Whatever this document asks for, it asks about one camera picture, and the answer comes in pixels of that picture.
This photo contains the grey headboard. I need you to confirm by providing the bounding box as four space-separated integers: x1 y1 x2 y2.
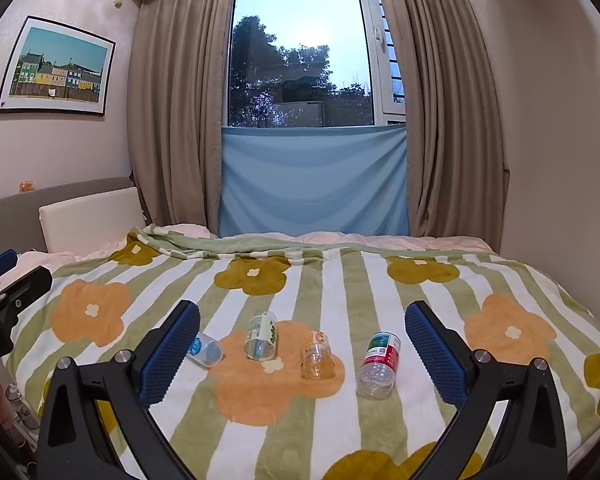
0 176 134 257

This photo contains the framed houses picture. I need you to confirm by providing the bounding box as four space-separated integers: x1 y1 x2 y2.
0 16 117 118

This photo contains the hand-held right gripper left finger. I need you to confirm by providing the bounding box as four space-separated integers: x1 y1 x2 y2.
39 300 201 480

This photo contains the grey bedside object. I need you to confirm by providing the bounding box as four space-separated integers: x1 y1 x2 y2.
4 382 42 447

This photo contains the white cushion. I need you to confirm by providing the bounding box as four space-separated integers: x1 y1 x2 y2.
38 187 149 255

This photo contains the beige curtain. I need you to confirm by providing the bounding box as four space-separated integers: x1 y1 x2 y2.
374 0 512 252
126 0 237 237

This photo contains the clear cup orange label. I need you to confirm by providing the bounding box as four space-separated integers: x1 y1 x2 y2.
300 331 337 381

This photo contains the white framed window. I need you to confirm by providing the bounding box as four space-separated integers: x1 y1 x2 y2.
227 0 409 129

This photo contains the floral striped blanket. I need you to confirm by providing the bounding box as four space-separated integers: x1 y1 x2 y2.
5 227 600 480

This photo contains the clear cup green label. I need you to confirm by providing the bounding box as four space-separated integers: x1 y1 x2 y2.
243 311 280 363

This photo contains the clear cup red label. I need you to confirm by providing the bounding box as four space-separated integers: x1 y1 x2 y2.
355 331 402 401

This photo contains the pale pink bedding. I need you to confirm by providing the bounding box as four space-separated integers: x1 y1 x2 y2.
0 222 506 292

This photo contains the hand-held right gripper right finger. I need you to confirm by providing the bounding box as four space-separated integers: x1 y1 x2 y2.
404 300 568 480

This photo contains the light blue cloth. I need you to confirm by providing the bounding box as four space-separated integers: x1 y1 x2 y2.
217 124 411 239

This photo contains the clear cup blue label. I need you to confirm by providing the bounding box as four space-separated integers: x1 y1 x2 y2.
187 331 225 370

